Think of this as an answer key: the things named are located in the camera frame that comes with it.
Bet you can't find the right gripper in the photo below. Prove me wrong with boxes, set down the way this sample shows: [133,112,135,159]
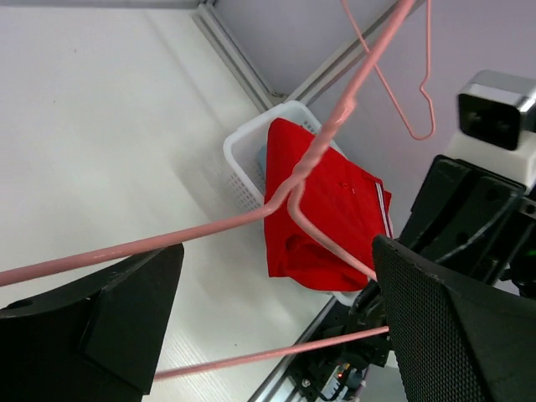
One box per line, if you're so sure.
[399,155,535,289]

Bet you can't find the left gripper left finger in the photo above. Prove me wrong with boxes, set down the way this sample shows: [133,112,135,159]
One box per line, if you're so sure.
[1,245,184,401]

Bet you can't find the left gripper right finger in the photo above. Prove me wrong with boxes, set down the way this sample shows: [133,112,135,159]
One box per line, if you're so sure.
[373,236,535,401]

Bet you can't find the red trousers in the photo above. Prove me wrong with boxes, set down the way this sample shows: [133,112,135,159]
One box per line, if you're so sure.
[264,118,391,292]

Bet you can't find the pink hanger of blue garment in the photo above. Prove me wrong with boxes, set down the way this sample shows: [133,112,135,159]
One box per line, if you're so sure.
[341,0,436,142]

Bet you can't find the pink hanger of red trousers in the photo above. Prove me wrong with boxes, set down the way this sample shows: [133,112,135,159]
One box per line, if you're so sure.
[0,0,415,381]

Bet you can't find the light blue garment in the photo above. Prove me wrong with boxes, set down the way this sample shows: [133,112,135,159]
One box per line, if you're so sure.
[256,144,267,178]

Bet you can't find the white plastic basket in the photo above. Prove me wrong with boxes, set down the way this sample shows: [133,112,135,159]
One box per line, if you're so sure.
[222,99,357,307]

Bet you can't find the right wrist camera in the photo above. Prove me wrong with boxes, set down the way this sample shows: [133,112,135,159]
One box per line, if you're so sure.
[445,70,535,191]

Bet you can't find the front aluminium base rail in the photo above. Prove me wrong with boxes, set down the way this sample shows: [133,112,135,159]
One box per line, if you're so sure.
[246,292,378,402]

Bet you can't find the right aluminium frame post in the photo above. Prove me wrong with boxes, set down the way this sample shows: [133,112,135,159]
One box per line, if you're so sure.
[194,0,420,106]

